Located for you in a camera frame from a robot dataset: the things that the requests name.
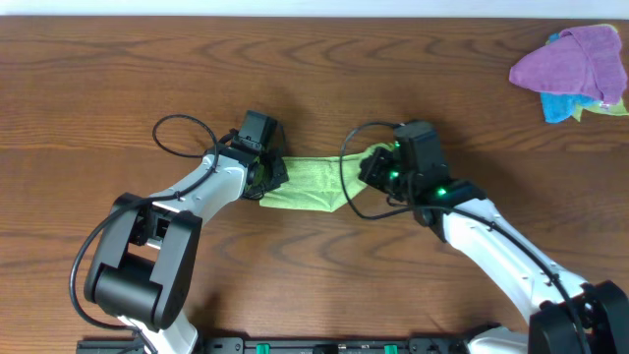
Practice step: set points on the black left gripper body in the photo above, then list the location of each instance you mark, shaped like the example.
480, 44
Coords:
274, 175

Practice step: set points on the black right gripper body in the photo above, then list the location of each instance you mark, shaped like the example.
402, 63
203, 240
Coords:
382, 172

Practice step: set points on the green cloth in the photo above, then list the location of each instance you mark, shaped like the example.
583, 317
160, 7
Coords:
314, 182
598, 107

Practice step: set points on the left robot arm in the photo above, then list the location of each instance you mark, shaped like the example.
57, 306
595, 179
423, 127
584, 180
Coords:
142, 268

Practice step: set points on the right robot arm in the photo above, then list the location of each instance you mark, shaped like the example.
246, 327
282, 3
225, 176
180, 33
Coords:
565, 313

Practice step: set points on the blue cloth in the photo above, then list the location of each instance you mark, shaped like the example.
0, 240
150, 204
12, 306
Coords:
560, 105

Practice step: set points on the purple cloth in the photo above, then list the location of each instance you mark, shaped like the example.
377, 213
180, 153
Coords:
603, 44

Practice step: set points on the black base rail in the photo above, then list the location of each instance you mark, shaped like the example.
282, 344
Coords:
415, 345

